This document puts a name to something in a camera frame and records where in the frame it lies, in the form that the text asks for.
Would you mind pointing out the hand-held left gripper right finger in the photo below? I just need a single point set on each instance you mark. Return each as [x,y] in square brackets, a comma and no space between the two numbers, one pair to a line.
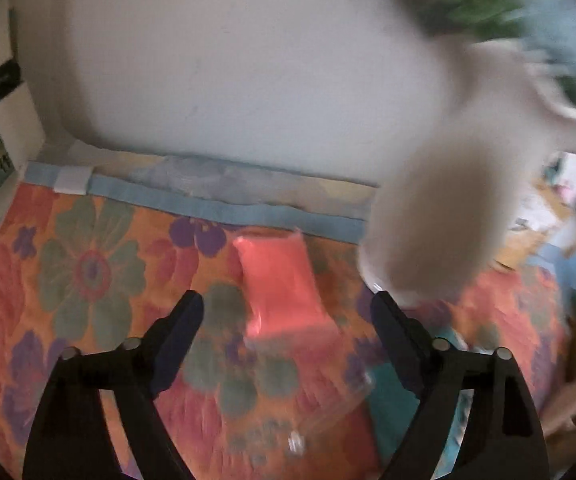
[398,350]

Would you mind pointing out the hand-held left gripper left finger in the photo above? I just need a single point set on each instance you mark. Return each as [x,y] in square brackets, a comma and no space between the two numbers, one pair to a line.
[177,350]

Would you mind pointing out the pink packet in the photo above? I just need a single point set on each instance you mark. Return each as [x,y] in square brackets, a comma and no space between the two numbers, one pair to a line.
[283,285]

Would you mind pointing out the teal packet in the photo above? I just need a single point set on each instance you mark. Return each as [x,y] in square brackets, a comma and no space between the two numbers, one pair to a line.
[393,420]

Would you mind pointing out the orange floral quilted mat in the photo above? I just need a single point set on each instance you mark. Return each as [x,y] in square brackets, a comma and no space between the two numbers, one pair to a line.
[92,270]

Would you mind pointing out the white fabric tag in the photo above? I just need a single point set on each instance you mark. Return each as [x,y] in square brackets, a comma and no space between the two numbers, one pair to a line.
[71,179]

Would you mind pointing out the black clip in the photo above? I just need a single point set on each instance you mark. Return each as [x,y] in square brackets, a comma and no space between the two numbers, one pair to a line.
[6,77]

